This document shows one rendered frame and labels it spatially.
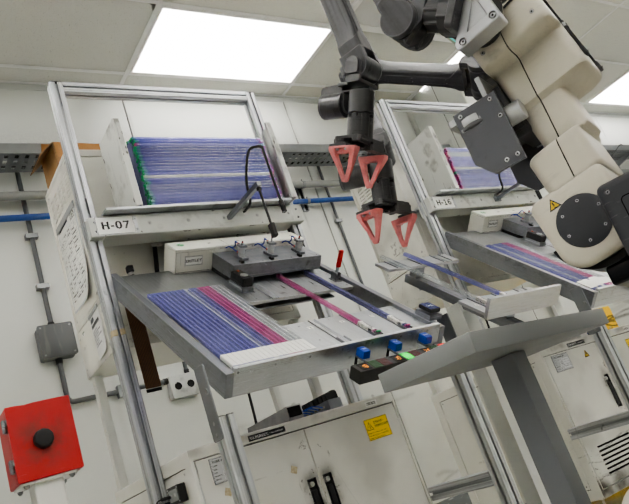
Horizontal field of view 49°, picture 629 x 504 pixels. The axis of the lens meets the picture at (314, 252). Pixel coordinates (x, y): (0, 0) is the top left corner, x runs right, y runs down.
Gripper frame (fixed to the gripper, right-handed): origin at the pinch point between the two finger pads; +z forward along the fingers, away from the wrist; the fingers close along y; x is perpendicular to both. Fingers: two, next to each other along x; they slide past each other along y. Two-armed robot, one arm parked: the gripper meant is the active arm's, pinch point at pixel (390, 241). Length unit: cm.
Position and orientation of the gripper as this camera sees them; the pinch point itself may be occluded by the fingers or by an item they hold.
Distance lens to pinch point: 157.7
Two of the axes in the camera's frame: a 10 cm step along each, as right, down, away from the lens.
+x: 6.5, -2.4, -7.2
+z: 1.1, 9.7, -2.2
